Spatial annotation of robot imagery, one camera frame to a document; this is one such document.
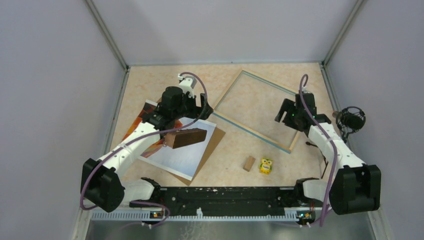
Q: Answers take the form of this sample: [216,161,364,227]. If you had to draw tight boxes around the black microphone with orange tip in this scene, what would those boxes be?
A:
[332,106,366,142]

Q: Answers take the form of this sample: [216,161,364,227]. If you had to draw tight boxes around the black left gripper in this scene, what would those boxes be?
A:
[172,91,213,120]

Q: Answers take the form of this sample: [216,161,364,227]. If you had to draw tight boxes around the yellow owl toy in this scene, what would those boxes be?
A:
[259,157,273,175]

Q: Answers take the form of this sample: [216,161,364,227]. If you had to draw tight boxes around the black microphone tripod stand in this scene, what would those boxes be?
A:
[305,141,330,180]

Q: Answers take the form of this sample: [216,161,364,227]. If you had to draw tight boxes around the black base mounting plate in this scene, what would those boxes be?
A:
[148,186,323,217]

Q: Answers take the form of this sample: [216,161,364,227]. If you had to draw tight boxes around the wooden picture frame blue edges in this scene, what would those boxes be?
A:
[213,68,301,154]

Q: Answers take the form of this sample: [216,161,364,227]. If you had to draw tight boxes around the aluminium rail frame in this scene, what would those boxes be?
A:
[71,185,395,240]

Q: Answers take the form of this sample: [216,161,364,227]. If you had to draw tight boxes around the small wooden block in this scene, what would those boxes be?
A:
[242,156,256,172]

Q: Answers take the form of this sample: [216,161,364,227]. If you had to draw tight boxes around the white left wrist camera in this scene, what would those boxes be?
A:
[178,74,198,99]

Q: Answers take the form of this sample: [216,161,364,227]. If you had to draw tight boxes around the printed photo sheet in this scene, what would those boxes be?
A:
[122,98,218,181]

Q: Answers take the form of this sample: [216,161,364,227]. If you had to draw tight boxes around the brown cardboard backing board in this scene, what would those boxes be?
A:
[156,96,227,187]

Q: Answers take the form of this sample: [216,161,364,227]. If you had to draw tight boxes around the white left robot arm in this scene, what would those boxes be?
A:
[79,86,213,213]

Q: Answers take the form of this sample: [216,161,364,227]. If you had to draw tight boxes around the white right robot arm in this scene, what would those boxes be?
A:
[274,92,382,215]

